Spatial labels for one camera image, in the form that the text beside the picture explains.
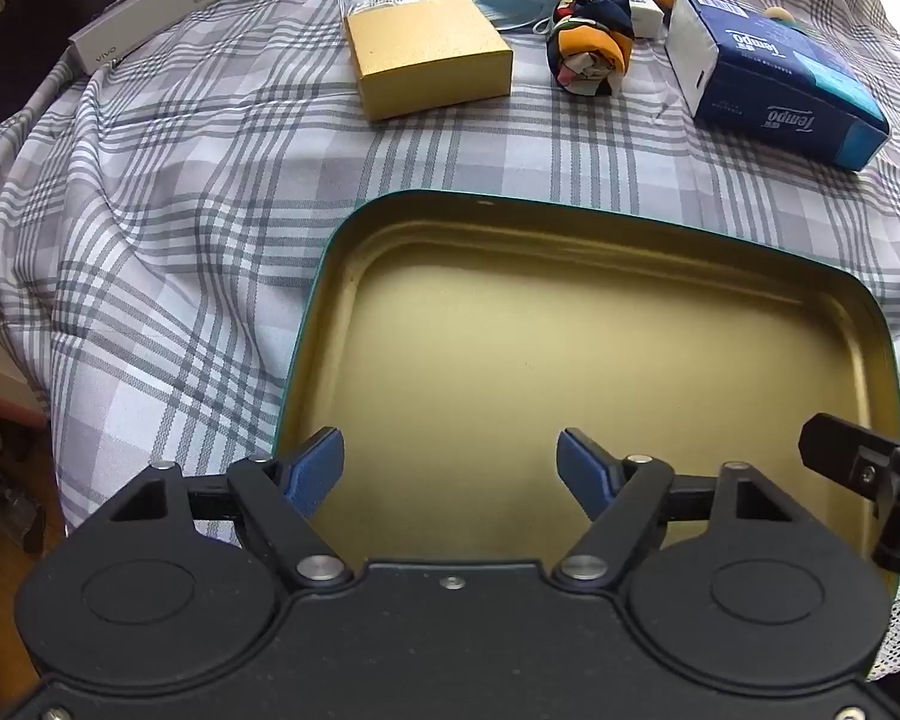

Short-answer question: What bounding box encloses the blue tissue pack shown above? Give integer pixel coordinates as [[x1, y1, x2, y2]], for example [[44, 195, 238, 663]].
[[664, 0, 891, 172]]

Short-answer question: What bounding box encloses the long white box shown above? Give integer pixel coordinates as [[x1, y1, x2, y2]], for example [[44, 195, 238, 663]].
[[67, 0, 222, 76]]

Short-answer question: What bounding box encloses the green and gold tin box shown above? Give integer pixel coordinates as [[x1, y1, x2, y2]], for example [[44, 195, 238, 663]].
[[274, 191, 900, 593]]

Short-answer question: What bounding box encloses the small white box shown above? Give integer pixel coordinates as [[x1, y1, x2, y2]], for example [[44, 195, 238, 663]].
[[576, 0, 665, 38]]

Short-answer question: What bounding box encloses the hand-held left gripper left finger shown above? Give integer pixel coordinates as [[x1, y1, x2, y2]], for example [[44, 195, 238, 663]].
[[109, 426, 353, 592]]

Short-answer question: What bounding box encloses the patterned navy orange scarf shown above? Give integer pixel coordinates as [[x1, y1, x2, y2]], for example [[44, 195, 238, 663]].
[[544, 0, 637, 97]]

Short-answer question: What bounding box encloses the grey plaid bed sheet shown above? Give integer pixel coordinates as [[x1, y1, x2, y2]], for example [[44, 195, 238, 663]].
[[0, 0, 900, 691]]

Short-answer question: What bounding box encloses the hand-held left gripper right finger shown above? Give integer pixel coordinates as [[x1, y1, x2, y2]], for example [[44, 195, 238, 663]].
[[553, 427, 792, 592]]

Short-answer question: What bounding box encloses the gold cardboard box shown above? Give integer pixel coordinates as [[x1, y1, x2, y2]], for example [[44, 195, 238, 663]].
[[343, 0, 515, 122]]

